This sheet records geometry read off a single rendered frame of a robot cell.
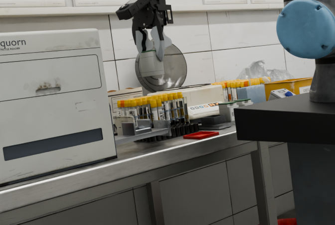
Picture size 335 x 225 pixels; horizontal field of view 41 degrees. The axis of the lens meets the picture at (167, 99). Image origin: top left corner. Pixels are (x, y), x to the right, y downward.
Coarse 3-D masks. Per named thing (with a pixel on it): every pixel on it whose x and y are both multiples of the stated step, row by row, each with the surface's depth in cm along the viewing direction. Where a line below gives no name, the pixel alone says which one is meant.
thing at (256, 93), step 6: (240, 90) 146; (246, 90) 144; (252, 90) 146; (258, 90) 148; (264, 90) 151; (240, 96) 146; (246, 96) 144; (252, 96) 146; (258, 96) 148; (264, 96) 151; (258, 102) 148
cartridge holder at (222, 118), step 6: (204, 120) 132; (210, 120) 130; (216, 120) 129; (222, 120) 131; (198, 126) 134; (204, 126) 132; (210, 126) 130; (216, 126) 128; (222, 126) 128; (228, 126) 130
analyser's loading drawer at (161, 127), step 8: (144, 120) 112; (160, 120) 116; (168, 120) 114; (128, 128) 110; (136, 128) 114; (144, 128) 110; (152, 128) 117; (160, 128) 115; (168, 128) 113; (120, 136) 109; (128, 136) 107; (136, 136) 108; (144, 136) 109
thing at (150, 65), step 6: (144, 54) 119; (150, 54) 117; (144, 60) 119; (150, 60) 118; (156, 60) 118; (144, 66) 119; (150, 66) 118; (156, 66) 118; (162, 66) 120; (144, 72) 120; (150, 72) 118; (156, 72) 118; (162, 72) 120
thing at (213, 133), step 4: (196, 132) 122; (200, 132) 123; (204, 132) 122; (208, 132) 121; (212, 132) 120; (216, 132) 118; (184, 136) 119; (188, 136) 118; (192, 136) 116; (196, 136) 115; (200, 136) 114; (204, 136) 115; (208, 136) 116
